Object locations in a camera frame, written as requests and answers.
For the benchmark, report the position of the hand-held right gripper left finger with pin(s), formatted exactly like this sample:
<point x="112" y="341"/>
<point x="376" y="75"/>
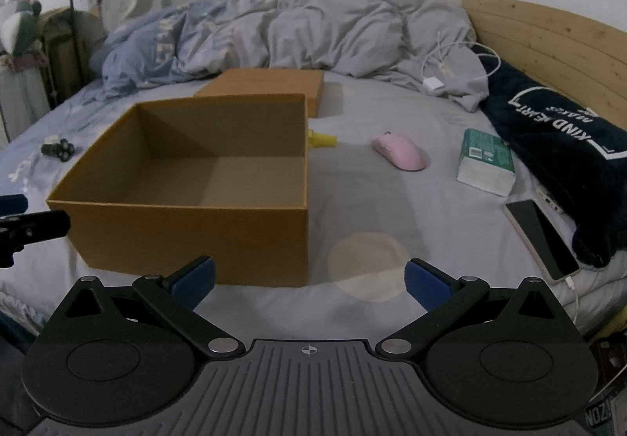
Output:
<point x="193" y="281"/>

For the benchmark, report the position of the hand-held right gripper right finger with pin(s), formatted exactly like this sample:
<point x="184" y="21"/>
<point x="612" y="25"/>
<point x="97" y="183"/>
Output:
<point x="426" y="284"/>

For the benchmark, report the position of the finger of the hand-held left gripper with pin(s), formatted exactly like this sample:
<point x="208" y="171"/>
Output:
<point x="12" y="204"/>
<point x="39" y="225"/>

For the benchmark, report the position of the brown cardboard box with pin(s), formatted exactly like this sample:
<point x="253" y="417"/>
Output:
<point x="196" y="240"/>

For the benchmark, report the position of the black electric shaver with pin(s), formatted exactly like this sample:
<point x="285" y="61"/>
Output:
<point x="58" y="149"/>

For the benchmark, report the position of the green tissue pack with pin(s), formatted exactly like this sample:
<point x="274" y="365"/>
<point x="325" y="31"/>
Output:
<point x="485" y="161"/>

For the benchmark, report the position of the pink computer mouse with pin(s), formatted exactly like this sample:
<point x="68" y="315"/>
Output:
<point x="399" y="150"/>

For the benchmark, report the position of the brown cardboard box lid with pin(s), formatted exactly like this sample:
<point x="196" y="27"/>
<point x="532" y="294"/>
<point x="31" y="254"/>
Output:
<point x="269" y="83"/>

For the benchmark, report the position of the white storage box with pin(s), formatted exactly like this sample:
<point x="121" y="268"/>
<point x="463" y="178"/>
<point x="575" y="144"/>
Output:
<point x="22" y="102"/>

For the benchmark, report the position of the smartphone with beige case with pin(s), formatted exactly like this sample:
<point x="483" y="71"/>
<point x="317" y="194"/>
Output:
<point x="541" y="237"/>

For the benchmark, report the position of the pink cloth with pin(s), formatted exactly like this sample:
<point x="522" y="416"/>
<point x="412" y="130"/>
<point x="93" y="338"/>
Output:
<point x="24" y="62"/>

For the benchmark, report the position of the brown wooden furniture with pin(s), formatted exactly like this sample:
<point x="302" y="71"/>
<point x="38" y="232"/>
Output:
<point x="63" y="53"/>

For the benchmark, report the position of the yellow plastic object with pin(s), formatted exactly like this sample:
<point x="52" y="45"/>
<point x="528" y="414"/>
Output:
<point x="322" y="140"/>

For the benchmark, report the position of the green white plush toy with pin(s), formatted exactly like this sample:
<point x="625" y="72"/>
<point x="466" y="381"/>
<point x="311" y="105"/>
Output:
<point x="17" y="24"/>

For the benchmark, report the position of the dark navy printed pillow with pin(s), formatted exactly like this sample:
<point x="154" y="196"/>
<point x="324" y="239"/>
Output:
<point x="563" y="147"/>

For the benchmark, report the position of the white charger adapter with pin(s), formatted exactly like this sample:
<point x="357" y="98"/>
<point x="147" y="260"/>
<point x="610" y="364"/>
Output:
<point x="433" y="84"/>

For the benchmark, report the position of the wooden headboard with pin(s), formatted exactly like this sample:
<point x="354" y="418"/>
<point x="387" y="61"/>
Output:
<point x="548" y="39"/>

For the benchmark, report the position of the grey blue duvet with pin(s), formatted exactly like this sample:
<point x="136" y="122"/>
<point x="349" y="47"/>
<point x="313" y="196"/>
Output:
<point x="318" y="29"/>

